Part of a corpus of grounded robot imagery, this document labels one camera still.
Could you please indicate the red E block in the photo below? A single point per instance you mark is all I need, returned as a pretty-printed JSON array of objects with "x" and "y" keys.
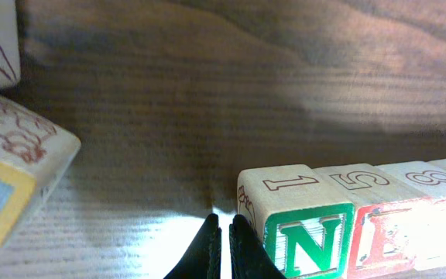
[{"x": 384, "y": 225}]

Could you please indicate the green N block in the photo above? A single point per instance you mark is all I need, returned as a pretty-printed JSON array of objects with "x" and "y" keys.
[{"x": 302, "y": 222}]

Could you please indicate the red U block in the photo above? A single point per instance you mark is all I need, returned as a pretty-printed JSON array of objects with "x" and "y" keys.
[{"x": 430, "y": 179}]

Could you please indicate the yellow O block left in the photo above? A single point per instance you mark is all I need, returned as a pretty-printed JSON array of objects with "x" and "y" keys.
[{"x": 34, "y": 155}]

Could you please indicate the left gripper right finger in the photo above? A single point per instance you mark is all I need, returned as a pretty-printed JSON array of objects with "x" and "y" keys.
[{"x": 248, "y": 258}]

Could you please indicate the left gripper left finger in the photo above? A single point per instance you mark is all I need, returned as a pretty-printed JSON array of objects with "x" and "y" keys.
[{"x": 202, "y": 259}]

